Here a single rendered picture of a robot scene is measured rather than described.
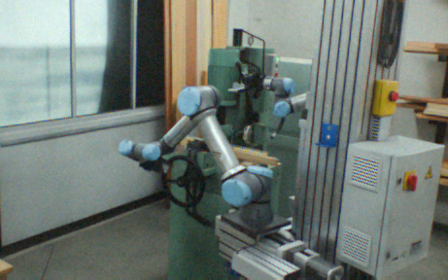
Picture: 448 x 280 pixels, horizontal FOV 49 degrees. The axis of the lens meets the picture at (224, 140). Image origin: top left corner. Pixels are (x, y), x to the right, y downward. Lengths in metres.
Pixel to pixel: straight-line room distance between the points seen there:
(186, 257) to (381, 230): 1.46
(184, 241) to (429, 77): 2.71
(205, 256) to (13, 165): 1.46
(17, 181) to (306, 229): 2.14
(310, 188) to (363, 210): 0.30
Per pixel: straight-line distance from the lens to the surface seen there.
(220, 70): 2.74
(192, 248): 2.99
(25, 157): 3.63
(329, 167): 2.04
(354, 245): 1.98
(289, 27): 5.20
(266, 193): 2.12
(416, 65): 4.74
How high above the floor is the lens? 1.64
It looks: 13 degrees down
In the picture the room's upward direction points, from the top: 3 degrees clockwise
